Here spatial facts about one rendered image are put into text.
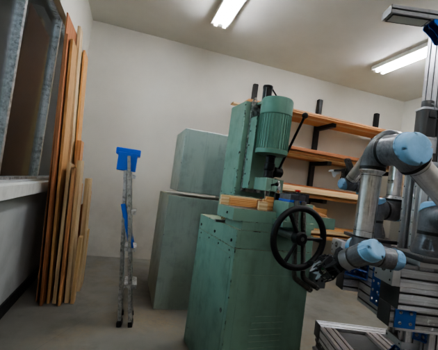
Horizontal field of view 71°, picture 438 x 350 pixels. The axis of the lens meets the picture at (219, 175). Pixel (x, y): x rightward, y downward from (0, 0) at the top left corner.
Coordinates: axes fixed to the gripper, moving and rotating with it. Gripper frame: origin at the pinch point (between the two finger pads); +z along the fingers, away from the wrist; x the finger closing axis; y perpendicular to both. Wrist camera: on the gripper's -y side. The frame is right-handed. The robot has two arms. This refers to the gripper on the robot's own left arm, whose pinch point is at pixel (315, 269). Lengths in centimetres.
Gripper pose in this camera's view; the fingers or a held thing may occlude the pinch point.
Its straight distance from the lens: 143.3
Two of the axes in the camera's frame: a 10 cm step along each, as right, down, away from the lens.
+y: -7.2, 4.0, -5.7
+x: 5.9, 7.8, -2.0
